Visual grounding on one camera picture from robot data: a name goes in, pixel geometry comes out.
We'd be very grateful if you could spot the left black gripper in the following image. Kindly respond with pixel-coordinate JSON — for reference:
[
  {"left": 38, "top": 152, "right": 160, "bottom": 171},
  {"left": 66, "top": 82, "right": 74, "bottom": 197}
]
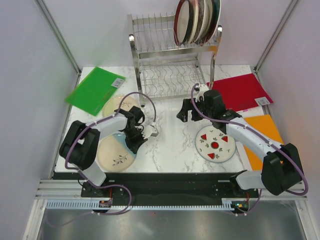
[{"left": 122, "top": 127, "right": 148, "bottom": 154}]

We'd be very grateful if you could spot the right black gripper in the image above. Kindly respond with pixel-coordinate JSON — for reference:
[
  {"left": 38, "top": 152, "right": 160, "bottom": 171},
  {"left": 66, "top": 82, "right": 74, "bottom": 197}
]
[{"left": 176, "top": 97, "right": 213, "bottom": 123}]

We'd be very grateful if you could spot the cream and blue plate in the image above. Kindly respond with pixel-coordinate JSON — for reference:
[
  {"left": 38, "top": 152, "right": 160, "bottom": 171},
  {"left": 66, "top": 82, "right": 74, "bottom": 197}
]
[{"left": 96, "top": 132, "right": 136, "bottom": 173}]

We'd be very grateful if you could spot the cream plate with twig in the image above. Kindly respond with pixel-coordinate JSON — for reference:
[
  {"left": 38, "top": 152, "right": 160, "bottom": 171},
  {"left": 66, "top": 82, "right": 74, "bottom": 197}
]
[{"left": 102, "top": 95, "right": 141, "bottom": 118}]

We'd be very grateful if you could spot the watermelon pattern white plate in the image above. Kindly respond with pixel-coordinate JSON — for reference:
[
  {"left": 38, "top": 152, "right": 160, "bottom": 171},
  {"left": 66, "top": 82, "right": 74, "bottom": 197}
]
[{"left": 195, "top": 125, "right": 236, "bottom": 163}]

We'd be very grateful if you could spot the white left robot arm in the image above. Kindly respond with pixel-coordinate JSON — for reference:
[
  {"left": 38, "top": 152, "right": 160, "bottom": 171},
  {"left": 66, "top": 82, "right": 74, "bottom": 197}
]
[{"left": 59, "top": 97, "right": 194, "bottom": 197}]

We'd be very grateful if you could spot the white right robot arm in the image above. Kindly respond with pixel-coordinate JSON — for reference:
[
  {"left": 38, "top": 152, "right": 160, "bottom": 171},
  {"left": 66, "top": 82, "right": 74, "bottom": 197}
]
[{"left": 190, "top": 84, "right": 309, "bottom": 197}]

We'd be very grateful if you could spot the steel two-tier dish rack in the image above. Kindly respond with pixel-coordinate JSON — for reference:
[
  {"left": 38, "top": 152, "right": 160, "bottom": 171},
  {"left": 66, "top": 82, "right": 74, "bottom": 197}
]
[{"left": 127, "top": 14, "right": 223, "bottom": 100}]

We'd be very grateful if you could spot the red folder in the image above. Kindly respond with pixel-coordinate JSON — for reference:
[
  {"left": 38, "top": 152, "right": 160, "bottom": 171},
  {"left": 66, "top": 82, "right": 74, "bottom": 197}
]
[{"left": 212, "top": 73, "right": 274, "bottom": 112}]

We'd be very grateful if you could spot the green folder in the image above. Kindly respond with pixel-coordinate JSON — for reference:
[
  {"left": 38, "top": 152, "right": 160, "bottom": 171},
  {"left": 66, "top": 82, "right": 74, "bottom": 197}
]
[{"left": 65, "top": 67, "right": 126, "bottom": 116}]

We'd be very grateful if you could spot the orange clip file folder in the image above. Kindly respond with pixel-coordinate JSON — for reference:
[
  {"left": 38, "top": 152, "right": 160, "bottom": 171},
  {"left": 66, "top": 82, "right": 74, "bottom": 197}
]
[{"left": 241, "top": 114, "right": 286, "bottom": 172}]

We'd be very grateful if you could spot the cream brown rim plate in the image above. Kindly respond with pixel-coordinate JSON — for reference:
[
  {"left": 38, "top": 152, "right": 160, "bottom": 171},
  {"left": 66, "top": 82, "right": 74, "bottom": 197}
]
[{"left": 188, "top": 0, "right": 209, "bottom": 44}]

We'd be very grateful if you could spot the white floral plate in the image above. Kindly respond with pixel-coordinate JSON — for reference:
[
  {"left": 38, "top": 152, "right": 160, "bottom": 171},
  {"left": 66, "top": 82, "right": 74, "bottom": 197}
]
[{"left": 198, "top": 0, "right": 215, "bottom": 44}]

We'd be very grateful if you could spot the dark green rimmed plate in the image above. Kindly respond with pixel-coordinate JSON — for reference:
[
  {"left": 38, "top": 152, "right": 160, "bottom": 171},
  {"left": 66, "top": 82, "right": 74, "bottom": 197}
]
[{"left": 205, "top": 0, "right": 222, "bottom": 42}]

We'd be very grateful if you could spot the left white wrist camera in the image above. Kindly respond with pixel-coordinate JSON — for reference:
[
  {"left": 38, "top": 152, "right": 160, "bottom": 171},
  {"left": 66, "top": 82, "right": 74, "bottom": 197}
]
[{"left": 143, "top": 124, "right": 159, "bottom": 139}]

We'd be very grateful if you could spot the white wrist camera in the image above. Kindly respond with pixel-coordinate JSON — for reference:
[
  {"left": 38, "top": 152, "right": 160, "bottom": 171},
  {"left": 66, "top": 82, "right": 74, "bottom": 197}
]
[
  {"left": 143, "top": 124, "right": 159, "bottom": 139},
  {"left": 195, "top": 84, "right": 209, "bottom": 103}
]

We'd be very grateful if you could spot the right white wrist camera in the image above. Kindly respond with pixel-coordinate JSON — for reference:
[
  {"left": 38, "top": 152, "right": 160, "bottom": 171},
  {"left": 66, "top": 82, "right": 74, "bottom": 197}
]
[{"left": 195, "top": 84, "right": 209, "bottom": 103}]

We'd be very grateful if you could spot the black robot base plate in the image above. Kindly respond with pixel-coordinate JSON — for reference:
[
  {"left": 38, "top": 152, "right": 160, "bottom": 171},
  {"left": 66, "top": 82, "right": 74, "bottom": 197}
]
[{"left": 81, "top": 172, "right": 259, "bottom": 205}]

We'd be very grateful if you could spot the white slotted cable duct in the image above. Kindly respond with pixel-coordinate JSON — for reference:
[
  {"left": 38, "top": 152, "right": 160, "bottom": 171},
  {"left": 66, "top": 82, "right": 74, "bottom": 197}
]
[{"left": 46, "top": 199, "right": 234, "bottom": 211}]

